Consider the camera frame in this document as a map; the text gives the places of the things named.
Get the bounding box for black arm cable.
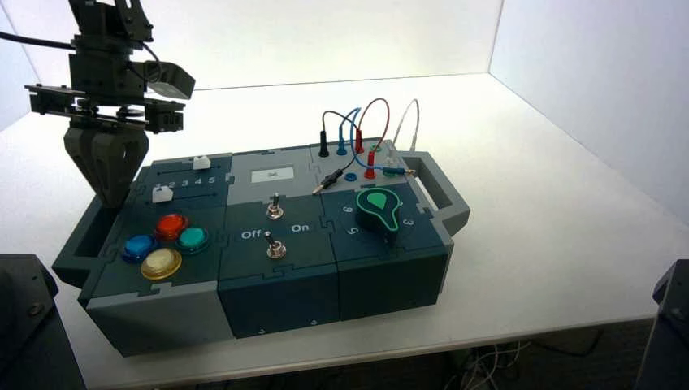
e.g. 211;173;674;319
0;31;76;52

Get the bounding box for red banana plug cable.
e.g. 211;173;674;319
353;97;391;180

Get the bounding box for dark rotary knob green pointer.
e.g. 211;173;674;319
355;187;404;245

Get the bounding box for blue round push button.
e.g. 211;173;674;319
120;234;160;264

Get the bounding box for blue banana plug cable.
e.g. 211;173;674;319
336;106;417;178

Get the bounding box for white banana plug cable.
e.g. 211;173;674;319
386;98;421;165

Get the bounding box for dark green grey task box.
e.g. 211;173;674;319
52;138;471;358

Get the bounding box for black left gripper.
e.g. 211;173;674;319
24;36;187;210

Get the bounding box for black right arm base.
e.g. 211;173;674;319
635;259;689;390

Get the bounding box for white wires under table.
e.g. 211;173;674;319
444;341;534;390

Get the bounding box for small white display screen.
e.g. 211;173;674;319
251;167;296;183

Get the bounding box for black cable under table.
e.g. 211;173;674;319
530;328;604;358

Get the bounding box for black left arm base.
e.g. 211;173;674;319
0;253;87;390

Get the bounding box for black banana plug cable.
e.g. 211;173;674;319
312;110;362;195

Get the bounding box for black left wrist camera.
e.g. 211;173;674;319
132;60;197;101

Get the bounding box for green round push button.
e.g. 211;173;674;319
175;226;211;256

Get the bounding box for yellow round push button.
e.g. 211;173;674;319
140;247;184;281

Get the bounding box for red round push button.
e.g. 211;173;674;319
154;213;190;241

